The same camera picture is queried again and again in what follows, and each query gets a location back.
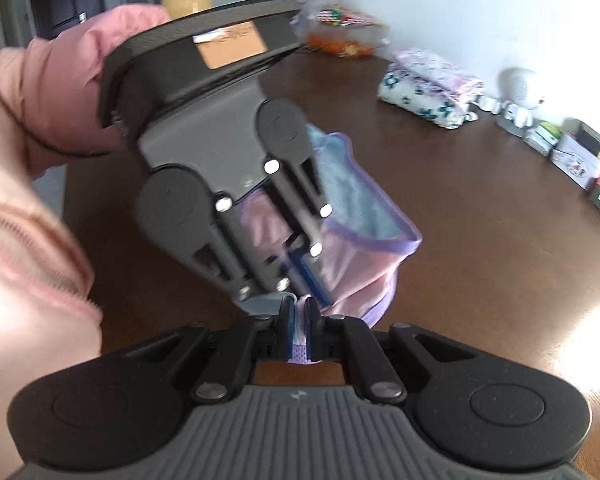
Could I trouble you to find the white round speaker toy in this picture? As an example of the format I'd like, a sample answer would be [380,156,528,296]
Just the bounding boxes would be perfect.
[475,67,545,138]

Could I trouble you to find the stack of folded floral clothes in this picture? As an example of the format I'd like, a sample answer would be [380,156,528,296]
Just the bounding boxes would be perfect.
[377,48,484,130]

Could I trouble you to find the pink purple-trimmed mesh garment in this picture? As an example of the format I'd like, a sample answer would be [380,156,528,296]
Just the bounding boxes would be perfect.
[232,122,424,366]

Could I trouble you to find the white floral tin box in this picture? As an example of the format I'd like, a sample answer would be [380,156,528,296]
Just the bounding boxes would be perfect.
[550,120,600,191]

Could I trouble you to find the plastic bag of oranges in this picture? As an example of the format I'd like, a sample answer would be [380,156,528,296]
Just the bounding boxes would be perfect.
[291,6,390,58]

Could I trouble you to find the pink sleeved left forearm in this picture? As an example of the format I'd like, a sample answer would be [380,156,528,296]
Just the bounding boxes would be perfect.
[0,4,169,479]

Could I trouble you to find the green white small box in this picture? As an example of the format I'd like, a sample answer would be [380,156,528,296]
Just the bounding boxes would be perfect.
[524,120,562,157]

